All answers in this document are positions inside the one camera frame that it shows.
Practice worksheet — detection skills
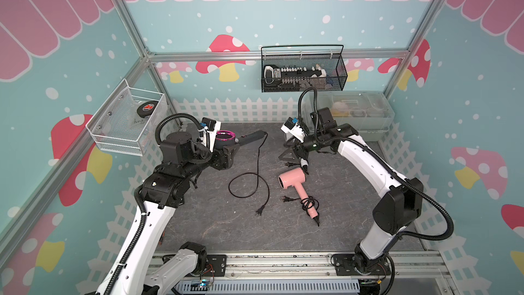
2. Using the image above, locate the white hair dryer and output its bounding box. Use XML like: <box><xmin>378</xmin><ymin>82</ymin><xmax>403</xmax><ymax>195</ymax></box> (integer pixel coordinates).
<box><xmin>300</xmin><ymin>158</ymin><xmax>309</xmax><ymax>175</ymax></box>

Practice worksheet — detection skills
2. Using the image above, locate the black hair dryer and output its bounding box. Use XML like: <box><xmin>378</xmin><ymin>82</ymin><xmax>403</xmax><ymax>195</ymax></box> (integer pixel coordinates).
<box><xmin>214</xmin><ymin>130</ymin><xmax>267</xmax><ymax>150</ymax></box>

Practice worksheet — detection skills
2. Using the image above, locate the pink hair dryer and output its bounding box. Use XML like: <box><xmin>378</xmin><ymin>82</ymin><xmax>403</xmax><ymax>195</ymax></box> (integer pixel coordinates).
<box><xmin>278</xmin><ymin>168</ymin><xmax>320</xmax><ymax>227</ymax></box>

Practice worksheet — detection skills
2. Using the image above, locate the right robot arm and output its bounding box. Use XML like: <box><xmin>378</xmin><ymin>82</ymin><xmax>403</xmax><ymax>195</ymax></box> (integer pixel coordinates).
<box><xmin>279</xmin><ymin>107</ymin><xmax>454</xmax><ymax>275</ymax></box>

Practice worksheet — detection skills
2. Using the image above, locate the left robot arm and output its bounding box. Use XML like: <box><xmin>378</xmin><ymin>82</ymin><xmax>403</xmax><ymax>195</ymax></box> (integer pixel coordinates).
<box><xmin>95</xmin><ymin>113</ymin><xmax>242</xmax><ymax>294</ymax></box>

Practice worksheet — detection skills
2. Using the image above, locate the green clear storage box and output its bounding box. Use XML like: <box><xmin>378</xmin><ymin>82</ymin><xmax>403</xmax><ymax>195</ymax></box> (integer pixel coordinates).
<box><xmin>300</xmin><ymin>91</ymin><xmax>395</xmax><ymax>141</ymax></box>

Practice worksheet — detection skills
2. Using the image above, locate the black white power strip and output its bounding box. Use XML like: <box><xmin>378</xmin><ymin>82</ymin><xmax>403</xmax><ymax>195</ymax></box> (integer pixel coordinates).
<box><xmin>261</xmin><ymin>65</ymin><xmax>327</xmax><ymax>88</ymax></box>

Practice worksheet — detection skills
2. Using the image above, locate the black red tape measure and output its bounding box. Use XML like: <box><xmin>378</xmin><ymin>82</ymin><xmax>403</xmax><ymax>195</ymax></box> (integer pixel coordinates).
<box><xmin>136</xmin><ymin>101</ymin><xmax>159</xmax><ymax>118</ymax></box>

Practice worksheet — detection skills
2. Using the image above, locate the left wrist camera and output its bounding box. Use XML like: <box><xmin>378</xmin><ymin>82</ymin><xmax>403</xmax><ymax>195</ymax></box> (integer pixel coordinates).
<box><xmin>199</xmin><ymin>117</ymin><xmax>222</xmax><ymax>152</ymax></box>

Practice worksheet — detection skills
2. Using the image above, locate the black wire mesh basket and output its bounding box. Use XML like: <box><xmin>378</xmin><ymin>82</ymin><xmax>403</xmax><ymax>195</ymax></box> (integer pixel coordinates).
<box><xmin>260</xmin><ymin>45</ymin><xmax>348</xmax><ymax>92</ymax></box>

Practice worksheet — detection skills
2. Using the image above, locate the white wire mesh basket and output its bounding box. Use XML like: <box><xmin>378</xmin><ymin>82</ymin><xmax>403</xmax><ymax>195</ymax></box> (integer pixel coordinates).
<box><xmin>86</xmin><ymin>80</ymin><xmax>168</xmax><ymax>157</ymax></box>

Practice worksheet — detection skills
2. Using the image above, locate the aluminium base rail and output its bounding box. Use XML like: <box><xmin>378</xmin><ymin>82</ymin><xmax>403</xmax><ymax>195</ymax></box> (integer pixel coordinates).
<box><xmin>106</xmin><ymin>250</ymin><xmax>451</xmax><ymax>295</ymax></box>

